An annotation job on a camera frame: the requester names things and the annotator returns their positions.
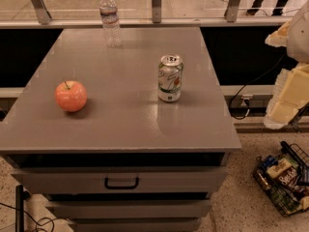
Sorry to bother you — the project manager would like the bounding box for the black drawer handle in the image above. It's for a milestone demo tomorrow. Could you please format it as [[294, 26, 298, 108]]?
[[103, 177, 139, 190]]

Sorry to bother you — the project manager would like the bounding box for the clear plastic water bottle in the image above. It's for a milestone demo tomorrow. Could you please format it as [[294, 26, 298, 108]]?
[[98, 0, 122, 47]]

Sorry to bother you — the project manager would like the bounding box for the brown snack bag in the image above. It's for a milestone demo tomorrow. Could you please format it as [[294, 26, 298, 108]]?
[[267, 159, 305, 193]]

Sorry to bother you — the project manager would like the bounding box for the white green soda can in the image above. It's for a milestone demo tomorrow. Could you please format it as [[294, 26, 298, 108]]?
[[157, 54, 183, 102]]

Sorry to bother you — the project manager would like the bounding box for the black wire basket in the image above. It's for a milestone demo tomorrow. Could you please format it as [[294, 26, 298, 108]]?
[[252, 141, 309, 217]]

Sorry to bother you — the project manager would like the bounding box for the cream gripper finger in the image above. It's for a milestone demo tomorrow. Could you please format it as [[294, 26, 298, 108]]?
[[264, 64, 309, 130], [265, 21, 291, 47]]

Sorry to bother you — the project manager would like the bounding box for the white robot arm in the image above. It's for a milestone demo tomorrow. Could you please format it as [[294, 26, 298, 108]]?
[[264, 1, 309, 130]]

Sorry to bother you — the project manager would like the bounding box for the black stand pole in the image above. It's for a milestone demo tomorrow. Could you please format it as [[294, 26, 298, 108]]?
[[15, 185, 24, 232]]

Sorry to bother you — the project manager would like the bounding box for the red yellow apple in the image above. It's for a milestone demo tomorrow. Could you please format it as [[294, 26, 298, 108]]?
[[54, 80, 88, 112]]

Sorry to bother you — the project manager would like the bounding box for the black cable on floor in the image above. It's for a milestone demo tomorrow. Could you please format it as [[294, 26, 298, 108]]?
[[0, 202, 70, 232]]

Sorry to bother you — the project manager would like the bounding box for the blue snack packet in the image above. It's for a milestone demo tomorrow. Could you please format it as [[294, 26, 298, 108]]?
[[260, 156, 278, 172]]

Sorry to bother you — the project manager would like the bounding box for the grey drawer cabinet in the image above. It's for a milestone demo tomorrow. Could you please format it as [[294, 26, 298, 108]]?
[[0, 28, 240, 232]]

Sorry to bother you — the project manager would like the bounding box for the black cable by wall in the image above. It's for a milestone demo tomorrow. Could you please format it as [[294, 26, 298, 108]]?
[[228, 53, 286, 121]]

